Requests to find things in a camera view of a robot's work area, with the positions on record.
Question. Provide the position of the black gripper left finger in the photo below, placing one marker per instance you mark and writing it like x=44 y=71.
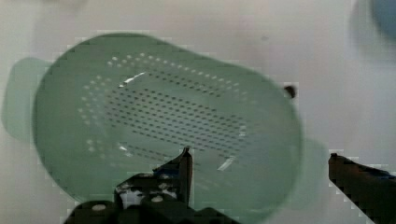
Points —
x=172 y=179

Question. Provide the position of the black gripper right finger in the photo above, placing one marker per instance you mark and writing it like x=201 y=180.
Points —
x=372 y=190

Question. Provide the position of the green plastic strainer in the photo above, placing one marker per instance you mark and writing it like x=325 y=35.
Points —
x=121 y=104

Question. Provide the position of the blue plastic bowl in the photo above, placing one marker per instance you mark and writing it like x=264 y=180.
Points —
x=384 y=13

